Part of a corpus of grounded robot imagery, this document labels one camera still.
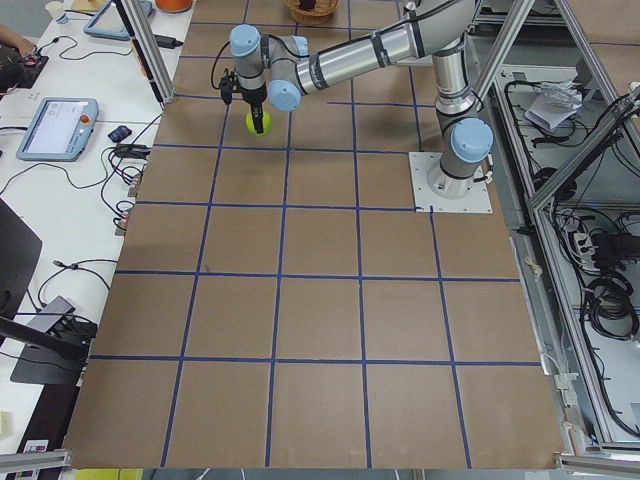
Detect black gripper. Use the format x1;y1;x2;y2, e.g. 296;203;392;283
242;87;266;134

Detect green apple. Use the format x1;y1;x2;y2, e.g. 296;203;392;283
245;111;272;137

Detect dark red apple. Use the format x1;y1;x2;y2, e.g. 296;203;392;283
298;0;316;11

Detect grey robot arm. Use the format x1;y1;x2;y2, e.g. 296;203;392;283
218;1;493;181

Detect woven wicker basket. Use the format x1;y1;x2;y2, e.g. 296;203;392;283
285;0;339;26

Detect black power brick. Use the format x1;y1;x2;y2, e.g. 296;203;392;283
154;34;184;49

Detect dark checkered pouch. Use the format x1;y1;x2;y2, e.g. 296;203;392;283
108;125;132;143

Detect orange round object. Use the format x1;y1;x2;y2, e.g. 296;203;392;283
155;0;194;14

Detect teach pendant tablet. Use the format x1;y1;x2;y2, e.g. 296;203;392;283
16;97;99;162

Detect paper cup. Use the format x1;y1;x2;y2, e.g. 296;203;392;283
45;1;69;25

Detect grey adapter box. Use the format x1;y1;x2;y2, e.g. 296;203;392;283
27;295;75;333

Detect crumpled white papers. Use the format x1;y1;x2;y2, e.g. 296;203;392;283
524;80;583;131

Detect white power strip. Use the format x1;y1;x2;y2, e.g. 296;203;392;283
568;224;598;274

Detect aluminium frame post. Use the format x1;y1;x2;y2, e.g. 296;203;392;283
114;0;175;104

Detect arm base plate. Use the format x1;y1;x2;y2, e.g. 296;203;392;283
408;152;493;214

